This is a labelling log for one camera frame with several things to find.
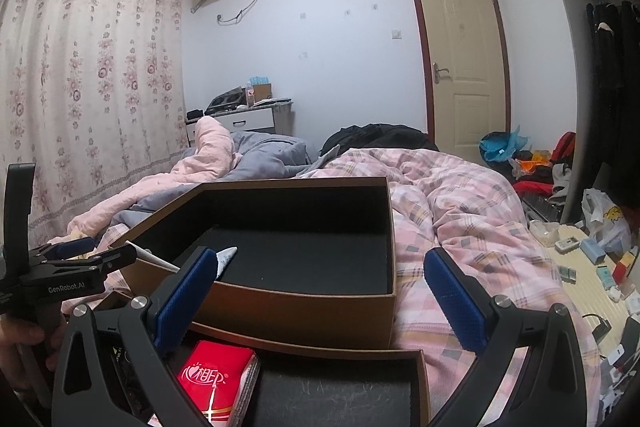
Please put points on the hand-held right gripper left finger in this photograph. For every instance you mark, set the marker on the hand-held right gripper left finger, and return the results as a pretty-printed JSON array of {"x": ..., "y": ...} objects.
[{"x": 185, "y": 302}]

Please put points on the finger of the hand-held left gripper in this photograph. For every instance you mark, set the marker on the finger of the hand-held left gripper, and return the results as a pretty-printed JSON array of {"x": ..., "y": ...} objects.
[
  {"x": 117, "y": 258},
  {"x": 75, "y": 247}
]

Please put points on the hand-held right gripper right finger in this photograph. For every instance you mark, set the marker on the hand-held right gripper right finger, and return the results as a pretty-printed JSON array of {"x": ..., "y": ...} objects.
[{"x": 455, "y": 302}]

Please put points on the red tissue packet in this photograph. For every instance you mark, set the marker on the red tissue packet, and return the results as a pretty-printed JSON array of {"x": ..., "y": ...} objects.
[{"x": 215, "y": 377}]

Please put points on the brown cardboard box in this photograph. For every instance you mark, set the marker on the brown cardboard box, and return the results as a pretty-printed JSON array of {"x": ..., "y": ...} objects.
[{"x": 300, "y": 232}]

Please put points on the brown cardboard box lid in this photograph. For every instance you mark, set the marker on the brown cardboard box lid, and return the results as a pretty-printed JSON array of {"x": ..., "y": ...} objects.
[{"x": 325, "y": 397}]

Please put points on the person's left hand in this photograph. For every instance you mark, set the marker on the person's left hand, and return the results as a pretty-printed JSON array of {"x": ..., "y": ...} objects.
[{"x": 15, "y": 337}]

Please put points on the yellow towel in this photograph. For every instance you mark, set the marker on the yellow towel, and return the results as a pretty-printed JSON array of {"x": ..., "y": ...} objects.
[{"x": 74, "y": 234}]

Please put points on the black cloth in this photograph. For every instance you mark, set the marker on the black cloth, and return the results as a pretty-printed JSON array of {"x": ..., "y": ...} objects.
[{"x": 130, "y": 377}]

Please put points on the pink plaid quilt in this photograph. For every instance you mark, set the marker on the pink plaid quilt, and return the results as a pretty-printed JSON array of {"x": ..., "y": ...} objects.
[{"x": 450, "y": 207}]

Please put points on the row of grey packets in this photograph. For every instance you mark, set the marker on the row of grey packets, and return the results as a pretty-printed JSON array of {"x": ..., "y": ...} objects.
[{"x": 565, "y": 273}]

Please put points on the clear plastic container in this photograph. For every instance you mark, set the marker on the clear plastic container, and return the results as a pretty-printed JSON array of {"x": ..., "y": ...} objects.
[{"x": 544, "y": 231}]

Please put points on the pale bamboo mat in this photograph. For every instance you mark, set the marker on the pale bamboo mat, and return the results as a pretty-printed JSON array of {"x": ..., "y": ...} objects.
[{"x": 570, "y": 302}]

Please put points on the white remote control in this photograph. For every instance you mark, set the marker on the white remote control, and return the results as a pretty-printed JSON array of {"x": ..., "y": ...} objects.
[{"x": 566, "y": 245}]

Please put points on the black ribbed heater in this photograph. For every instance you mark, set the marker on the black ribbed heater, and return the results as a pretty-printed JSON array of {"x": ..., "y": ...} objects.
[{"x": 542, "y": 209}]

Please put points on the red cloth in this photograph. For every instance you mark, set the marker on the red cloth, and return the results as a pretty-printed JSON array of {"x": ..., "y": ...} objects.
[{"x": 535, "y": 187}]

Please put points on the light blue box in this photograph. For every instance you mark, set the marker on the light blue box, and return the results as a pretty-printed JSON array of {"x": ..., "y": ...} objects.
[{"x": 594, "y": 251}]

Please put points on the pink blanket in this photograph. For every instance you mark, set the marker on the pink blanket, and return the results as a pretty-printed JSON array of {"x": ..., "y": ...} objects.
[{"x": 210, "y": 142}]

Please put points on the black power adapter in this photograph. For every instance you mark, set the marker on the black power adapter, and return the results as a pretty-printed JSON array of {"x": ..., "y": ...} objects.
[{"x": 601, "y": 328}]

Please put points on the small teal box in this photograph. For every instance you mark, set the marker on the small teal box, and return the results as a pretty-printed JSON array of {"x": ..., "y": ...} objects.
[{"x": 607, "y": 277}]

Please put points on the orange bag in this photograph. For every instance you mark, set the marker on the orange bag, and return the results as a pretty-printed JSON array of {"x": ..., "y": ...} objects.
[{"x": 532, "y": 164}]

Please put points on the blue plastic bag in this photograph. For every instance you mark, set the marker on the blue plastic bag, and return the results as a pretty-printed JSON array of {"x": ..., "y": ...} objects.
[{"x": 495, "y": 147}]

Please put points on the white grey garment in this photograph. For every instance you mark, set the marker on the white grey garment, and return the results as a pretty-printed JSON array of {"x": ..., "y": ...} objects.
[{"x": 561, "y": 179}]

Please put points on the small black pouch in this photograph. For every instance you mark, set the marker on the small black pouch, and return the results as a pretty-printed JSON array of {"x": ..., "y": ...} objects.
[{"x": 195, "y": 114}]

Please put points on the grey blanket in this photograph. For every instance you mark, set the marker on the grey blanket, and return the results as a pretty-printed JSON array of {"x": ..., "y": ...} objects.
[{"x": 265, "y": 152}]

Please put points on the white yellow plastic bag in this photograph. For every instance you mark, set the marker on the white yellow plastic bag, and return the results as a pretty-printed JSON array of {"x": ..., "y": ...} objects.
[{"x": 607, "y": 217}]

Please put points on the pink floral curtain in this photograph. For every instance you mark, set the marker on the pink floral curtain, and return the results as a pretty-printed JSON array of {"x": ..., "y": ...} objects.
[{"x": 90, "y": 72}]

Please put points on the black backpack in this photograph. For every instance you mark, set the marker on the black backpack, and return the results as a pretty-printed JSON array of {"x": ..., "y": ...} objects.
[{"x": 380, "y": 137}]

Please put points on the red backpack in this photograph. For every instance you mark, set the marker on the red backpack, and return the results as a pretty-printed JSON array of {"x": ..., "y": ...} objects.
[{"x": 565, "y": 147}]

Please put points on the white nightstand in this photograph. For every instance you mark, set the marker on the white nightstand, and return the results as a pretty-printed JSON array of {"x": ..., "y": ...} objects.
[{"x": 255, "y": 119}]

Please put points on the clear water bottle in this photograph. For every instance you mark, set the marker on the clear water bottle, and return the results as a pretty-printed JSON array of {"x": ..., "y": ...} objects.
[{"x": 250, "y": 97}]

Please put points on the small cardboard box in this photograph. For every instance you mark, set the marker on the small cardboard box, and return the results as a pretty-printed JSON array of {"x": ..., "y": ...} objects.
[{"x": 262, "y": 91}]

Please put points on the hanging black clothes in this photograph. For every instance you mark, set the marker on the hanging black clothes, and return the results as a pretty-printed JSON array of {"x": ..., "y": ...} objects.
[{"x": 612, "y": 72}]

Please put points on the cream door with red frame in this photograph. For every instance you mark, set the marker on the cream door with red frame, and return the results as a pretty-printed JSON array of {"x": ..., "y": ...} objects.
[{"x": 460, "y": 52}]

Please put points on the white light switch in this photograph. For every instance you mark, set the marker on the white light switch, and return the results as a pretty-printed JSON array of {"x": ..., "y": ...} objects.
[{"x": 397, "y": 34}]

